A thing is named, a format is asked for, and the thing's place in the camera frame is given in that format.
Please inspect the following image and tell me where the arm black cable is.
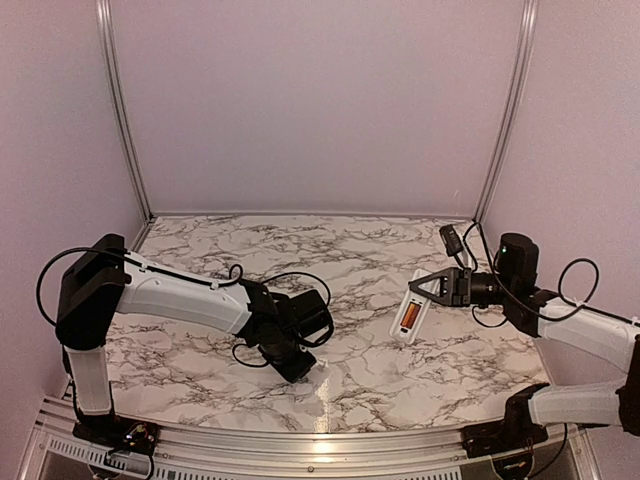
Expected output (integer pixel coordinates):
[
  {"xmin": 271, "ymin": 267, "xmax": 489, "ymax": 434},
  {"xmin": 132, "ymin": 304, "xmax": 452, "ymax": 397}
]
[
  {"xmin": 35, "ymin": 248, "xmax": 334, "ymax": 369},
  {"xmin": 459, "ymin": 219, "xmax": 601, "ymax": 329}
]

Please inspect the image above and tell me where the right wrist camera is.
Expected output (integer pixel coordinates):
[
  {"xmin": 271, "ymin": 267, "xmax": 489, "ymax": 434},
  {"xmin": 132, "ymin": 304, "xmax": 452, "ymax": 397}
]
[{"xmin": 439, "ymin": 224, "xmax": 472, "ymax": 268}]

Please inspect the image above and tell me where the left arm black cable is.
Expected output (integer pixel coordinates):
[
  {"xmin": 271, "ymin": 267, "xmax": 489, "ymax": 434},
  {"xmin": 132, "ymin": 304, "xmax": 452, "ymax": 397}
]
[{"xmin": 35, "ymin": 248, "xmax": 334, "ymax": 369}]

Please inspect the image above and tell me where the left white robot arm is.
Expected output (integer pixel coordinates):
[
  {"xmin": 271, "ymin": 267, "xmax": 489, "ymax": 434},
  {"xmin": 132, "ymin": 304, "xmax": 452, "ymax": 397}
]
[{"xmin": 55, "ymin": 234, "xmax": 334, "ymax": 445}]

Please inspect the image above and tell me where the left aluminium frame post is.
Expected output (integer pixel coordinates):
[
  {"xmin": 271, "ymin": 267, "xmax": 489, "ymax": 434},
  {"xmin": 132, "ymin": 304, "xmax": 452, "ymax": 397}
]
[{"xmin": 95, "ymin": 0, "xmax": 154, "ymax": 223}]

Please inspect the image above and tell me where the aluminium frame post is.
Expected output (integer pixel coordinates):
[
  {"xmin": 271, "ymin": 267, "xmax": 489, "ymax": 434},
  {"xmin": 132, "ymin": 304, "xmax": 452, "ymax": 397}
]
[
  {"xmin": 95, "ymin": 0, "xmax": 154, "ymax": 223},
  {"xmin": 473, "ymin": 0, "xmax": 539, "ymax": 223}
]

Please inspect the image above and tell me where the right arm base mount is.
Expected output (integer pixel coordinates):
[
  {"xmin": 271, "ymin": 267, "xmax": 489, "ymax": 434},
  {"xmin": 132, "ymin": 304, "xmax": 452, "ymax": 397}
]
[{"xmin": 461, "ymin": 383, "xmax": 549, "ymax": 458}]

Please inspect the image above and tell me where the right aluminium frame post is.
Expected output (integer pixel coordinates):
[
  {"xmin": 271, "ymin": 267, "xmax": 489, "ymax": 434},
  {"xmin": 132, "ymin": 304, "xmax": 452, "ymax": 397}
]
[{"xmin": 473, "ymin": 0, "xmax": 539, "ymax": 223}]

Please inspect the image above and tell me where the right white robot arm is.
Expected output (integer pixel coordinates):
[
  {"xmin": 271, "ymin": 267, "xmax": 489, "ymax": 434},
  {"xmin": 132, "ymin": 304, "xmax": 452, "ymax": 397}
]
[{"xmin": 395, "ymin": 233, "xmax": 639, "ymax": 448}]

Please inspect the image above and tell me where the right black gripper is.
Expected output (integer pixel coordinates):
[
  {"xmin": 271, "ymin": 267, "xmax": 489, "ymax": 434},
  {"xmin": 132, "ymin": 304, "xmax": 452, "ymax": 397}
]
[{"xmin": 409, "ymin": 267, "xmax": 516, "ymax": 308}]

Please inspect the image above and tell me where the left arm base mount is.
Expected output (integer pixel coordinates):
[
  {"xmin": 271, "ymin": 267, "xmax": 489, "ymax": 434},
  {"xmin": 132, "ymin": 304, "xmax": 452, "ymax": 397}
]
[{"xmin": 73, "ymin": 411, "xmax": 160, "ymax": 456}]

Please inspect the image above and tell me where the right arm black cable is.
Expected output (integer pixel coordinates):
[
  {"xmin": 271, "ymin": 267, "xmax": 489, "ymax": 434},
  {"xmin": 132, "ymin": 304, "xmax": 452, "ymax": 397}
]
[{"xmin": 459, "ymin": 219, "xmax": 601, "ymax": 329}]

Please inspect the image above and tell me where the front aluminium rail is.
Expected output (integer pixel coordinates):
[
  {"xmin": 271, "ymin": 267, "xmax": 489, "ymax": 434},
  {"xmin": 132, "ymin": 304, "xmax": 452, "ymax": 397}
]
[{"xmin": 17, "ymin": 399, "xmax": 601, "ymax": 479}]

